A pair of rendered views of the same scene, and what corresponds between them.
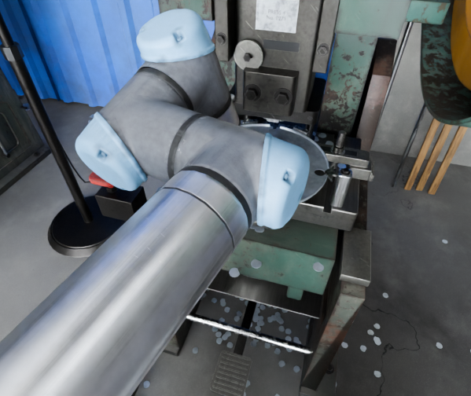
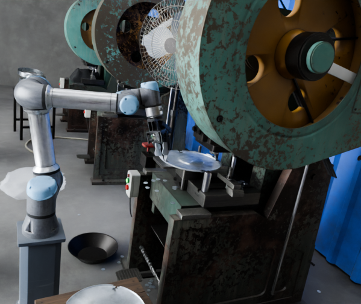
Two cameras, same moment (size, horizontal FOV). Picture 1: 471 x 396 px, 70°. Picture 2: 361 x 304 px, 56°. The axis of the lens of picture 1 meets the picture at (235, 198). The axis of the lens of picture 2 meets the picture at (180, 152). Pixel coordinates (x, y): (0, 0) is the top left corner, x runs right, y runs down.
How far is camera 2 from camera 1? 1.29 m
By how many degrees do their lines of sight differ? 48
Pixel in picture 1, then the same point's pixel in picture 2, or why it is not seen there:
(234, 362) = (135, 274)
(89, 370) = (80, 93)
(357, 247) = (196, 210)
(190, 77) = (144, 91)
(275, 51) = not seen: hidden behind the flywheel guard
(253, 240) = (167, 188)
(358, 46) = not seen: hidden behind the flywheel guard
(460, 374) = not seen: outside the picture
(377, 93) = (284, 175)
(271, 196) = (121, 100)
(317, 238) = (187, 201)
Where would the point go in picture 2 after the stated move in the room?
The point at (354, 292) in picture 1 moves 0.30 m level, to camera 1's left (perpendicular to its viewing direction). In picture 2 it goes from (173, 217) to (135, 189)
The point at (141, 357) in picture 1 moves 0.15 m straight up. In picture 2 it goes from (85, 99) to (87, 59)
